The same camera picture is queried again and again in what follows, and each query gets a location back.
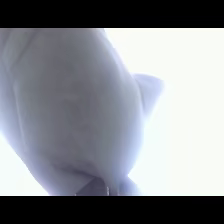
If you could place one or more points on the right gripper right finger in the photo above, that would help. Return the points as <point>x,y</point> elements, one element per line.
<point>128,188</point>

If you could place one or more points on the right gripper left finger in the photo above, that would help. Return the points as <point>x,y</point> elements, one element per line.
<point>94,188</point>

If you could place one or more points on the white garment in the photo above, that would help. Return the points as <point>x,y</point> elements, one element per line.
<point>73,110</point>

